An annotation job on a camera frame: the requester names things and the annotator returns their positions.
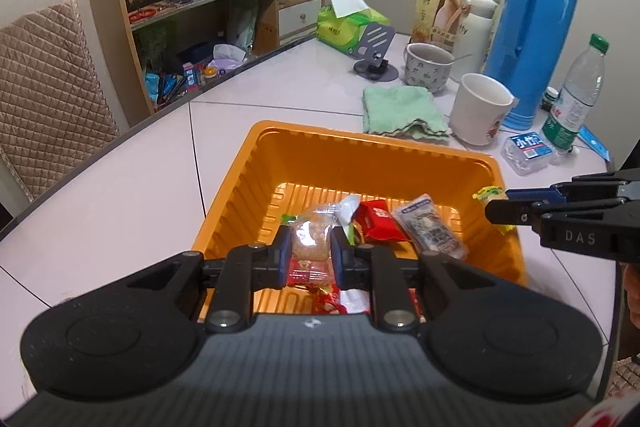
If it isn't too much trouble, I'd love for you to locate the person's right hand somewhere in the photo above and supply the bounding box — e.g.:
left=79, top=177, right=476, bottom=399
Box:
left=623, top=263, right=640, bottom=329

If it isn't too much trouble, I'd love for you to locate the grey phone stand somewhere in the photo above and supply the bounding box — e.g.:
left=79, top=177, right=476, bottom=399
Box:
left=354, top=23, right=398, bottom=82

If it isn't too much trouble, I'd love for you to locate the grey patterned mug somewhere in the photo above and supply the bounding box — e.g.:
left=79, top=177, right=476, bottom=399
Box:
left=404, top=42, right=454, bottom=94

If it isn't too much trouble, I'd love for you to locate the green candy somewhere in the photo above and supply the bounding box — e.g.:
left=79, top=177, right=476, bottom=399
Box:
left=280, top=213, right=297, bottom=225

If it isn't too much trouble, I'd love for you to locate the white insulated bottle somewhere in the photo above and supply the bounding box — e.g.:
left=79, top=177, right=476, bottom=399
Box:
left=449, top=0, right=498, bottom=82

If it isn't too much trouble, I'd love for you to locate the yellow candy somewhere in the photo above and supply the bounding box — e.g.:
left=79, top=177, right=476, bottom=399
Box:
left=472, top=185, right=515, bottom=235

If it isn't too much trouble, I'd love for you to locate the wooden shelf unit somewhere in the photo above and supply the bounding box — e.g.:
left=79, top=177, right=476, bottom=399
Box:
left=89, top=0, right=326, bottom=127

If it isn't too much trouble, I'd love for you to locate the clear toothpick box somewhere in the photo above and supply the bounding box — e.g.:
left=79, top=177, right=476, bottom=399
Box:
left=501, top=132, right=554, bottom=176

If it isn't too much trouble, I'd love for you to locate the grey clear nut packet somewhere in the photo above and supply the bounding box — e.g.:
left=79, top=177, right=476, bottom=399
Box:
left=393, top=194, right=468, bottom=260

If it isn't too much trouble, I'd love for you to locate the silver foil snack packet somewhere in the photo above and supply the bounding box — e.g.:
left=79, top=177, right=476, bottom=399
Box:
left=335, top=194, right=360, bottom=245

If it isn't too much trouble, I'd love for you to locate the white cartoon mug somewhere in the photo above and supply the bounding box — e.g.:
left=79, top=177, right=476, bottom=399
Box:
left=449, top=72, right=518, bottom=146

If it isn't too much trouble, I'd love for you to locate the green tissue box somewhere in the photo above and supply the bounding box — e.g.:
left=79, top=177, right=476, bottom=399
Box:
left=316, top=0, right=390, bottom=57

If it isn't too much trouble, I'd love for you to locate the round white dining table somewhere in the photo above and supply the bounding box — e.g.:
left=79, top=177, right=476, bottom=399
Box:
left=0, top=31, right=622, bottom=413

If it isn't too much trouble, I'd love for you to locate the blue flat box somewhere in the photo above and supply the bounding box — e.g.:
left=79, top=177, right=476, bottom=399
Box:
left=578, top=124, right=611, bottom=162

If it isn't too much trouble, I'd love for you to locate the beige quilted chair far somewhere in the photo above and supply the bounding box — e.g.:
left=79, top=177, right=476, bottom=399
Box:
left=1, top=0, right=119, bottom=202

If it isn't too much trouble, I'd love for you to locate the red double-happiness candy pack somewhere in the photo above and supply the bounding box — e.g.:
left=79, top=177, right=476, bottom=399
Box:
left=309, top=285, right=348, bottom=314

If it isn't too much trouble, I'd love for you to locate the red snack packet with pictures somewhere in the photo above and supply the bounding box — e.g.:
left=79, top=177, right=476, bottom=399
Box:
left=354, top=199, right=408, bottom=243

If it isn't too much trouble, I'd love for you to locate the blue thermos jug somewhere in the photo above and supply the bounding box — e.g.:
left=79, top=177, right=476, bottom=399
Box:
left=484, top=0, right=578, bottom=130

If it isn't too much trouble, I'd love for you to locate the green folded cloth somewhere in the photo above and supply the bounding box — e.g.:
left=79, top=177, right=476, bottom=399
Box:
left=362, top=86, right=451, bottom=142

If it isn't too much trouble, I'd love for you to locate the red twist-wrapped candy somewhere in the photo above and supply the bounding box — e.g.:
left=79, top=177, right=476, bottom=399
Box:
left=340, top=289, right=370, bottom=314

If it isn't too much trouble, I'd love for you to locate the clear brown candy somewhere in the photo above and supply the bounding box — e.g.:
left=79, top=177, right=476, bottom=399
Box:
left=290, top=204, right=338, bottom=262

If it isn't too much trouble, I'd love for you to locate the clear water bottle green cap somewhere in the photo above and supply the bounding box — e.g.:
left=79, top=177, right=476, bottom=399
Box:
left=541, top=34, right=610, bottom=154

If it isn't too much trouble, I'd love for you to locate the small red snack bar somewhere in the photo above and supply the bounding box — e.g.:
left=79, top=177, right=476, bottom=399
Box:
left=288, top=258, right=335, bottom=287

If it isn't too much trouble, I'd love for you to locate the orange plastic tray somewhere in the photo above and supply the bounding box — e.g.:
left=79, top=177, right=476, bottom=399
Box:
left=193, top=120, right=528, bottom=286

